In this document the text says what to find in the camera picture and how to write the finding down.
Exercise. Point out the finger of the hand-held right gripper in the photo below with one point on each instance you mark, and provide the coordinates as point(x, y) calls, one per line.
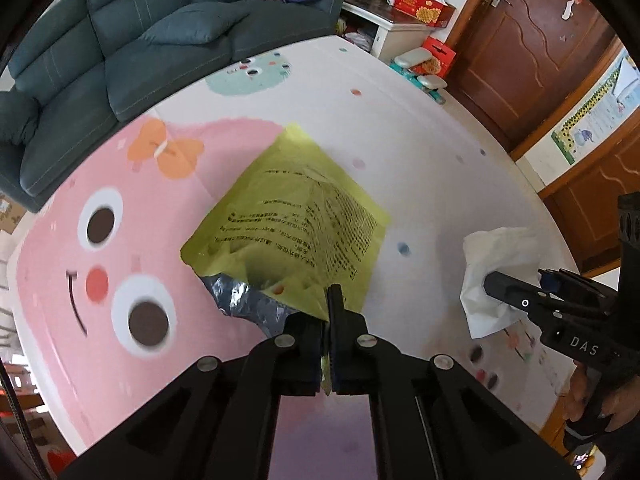
point(575, 285)
point(515, 295)

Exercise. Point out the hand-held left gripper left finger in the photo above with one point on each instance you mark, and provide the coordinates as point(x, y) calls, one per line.
point(305, 350)

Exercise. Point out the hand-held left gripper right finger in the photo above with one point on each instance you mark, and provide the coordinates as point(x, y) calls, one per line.
point(345, 350)

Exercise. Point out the white tissue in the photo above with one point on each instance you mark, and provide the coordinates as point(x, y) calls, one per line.
point(492, 260)

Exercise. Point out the yellow plastic bag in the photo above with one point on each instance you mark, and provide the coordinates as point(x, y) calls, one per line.
point(300, 210)

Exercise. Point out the person's right hand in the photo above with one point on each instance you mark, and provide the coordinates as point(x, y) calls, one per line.
point(577, 395)

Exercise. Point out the wooden door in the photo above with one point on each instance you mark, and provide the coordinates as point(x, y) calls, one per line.
point(530, 50)
point(595, 205)

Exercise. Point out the cartoon printed tablecloth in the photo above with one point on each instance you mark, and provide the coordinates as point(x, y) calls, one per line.
point(425, 160)

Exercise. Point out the red carry box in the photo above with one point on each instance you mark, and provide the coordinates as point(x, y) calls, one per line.
point(440, 57)

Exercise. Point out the teal grey ride-on toy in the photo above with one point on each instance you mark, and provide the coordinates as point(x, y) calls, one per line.
point(417, 60)

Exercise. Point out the white cabinet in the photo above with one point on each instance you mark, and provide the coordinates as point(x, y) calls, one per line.
point(395, 32)

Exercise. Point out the red gift box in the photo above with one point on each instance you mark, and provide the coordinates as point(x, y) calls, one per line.
point(425, 5)

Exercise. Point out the dark teal sofa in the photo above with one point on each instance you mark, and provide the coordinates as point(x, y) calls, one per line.
point(150, 70)

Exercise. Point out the wall poster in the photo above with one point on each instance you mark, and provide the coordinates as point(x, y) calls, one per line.
point(595, 110)

